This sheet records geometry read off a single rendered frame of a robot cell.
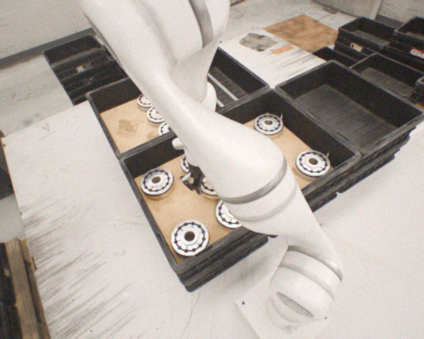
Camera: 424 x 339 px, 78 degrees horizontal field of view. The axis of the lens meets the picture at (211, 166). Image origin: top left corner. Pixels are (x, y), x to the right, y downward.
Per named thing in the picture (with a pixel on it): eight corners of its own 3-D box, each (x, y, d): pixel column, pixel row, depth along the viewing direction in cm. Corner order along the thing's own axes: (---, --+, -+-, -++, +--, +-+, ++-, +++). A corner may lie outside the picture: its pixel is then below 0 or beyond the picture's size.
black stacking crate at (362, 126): (410, 139, 92) (429, 114, 83) (349, 179, 84) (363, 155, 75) (324, 85, 113) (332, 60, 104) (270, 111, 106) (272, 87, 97)
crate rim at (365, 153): (427, 118, 84) (431, 113, 82) (361, 160, 76) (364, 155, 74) (330, 64, 106) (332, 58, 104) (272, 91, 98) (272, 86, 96)
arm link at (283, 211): (301, 148, 31) (261, 211, 26) (356, 272, 44) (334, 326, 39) (243, 148, 37) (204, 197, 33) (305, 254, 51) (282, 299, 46)
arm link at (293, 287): (330, 323, 34) (307, 334, 48) (355, 261, 39) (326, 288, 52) (267, 281, 38) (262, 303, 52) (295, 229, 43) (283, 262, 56)
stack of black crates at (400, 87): (406, 118, 188) (434, 77, 162) (379, 138, 179) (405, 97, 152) (357, 92, 210) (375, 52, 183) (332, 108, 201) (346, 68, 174)
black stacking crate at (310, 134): (348, 179, 84) (362, 156, 75) (275, 227, 76) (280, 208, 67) (269, 111, 105) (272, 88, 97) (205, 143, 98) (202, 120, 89)
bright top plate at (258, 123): (288, 128, 93) (288, 126, 92) (264, 138, 91) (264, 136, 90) (272, 111, 99) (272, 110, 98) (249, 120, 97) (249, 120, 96)
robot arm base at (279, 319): (313, 316, 63) (331, 303, 50) (282, 338, 61) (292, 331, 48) (288, 280, 69) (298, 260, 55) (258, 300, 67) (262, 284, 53)
